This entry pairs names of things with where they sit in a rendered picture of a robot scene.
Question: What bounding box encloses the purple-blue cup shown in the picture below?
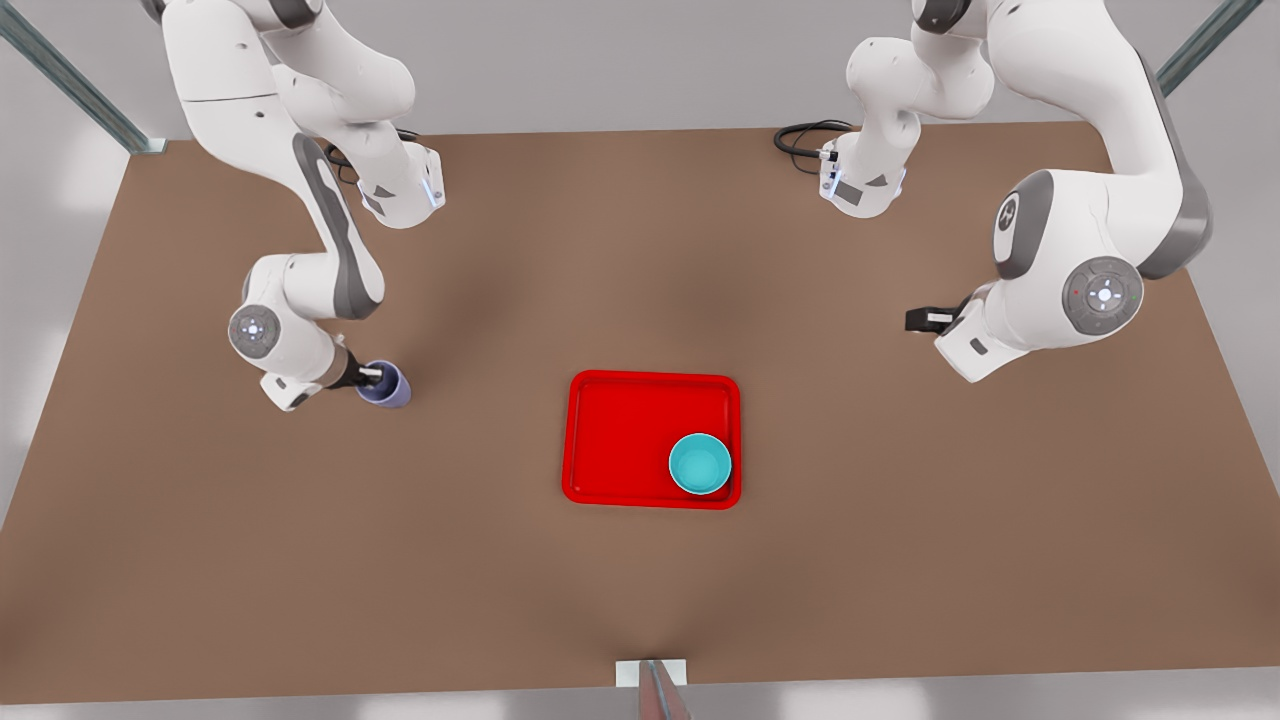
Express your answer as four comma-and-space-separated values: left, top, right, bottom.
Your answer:
356, 360, 413, 410

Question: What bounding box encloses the red rectangular tray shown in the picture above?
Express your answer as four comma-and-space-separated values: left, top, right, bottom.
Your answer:
561, 369, 744, 512

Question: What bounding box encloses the teal bowl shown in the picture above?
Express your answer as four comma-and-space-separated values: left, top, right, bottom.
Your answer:
667, 432, 734, 498

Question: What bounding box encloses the black cable loop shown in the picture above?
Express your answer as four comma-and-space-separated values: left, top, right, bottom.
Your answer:
322, 126, 423, 189
772, 119, 859, 178

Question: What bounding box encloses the silver frame post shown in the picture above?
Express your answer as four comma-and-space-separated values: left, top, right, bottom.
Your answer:
0, 0, 168, 155
1154, 0, 1267, 98
614, 657, 693, 720

